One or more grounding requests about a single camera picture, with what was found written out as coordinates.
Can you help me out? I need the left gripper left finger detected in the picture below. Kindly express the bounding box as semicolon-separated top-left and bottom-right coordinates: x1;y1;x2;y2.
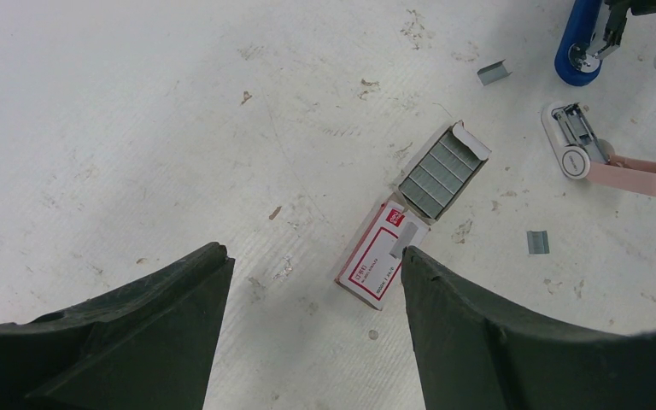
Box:
0;242;235;409

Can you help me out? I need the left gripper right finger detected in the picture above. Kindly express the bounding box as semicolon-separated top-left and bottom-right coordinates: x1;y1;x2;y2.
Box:
401;246;656;409

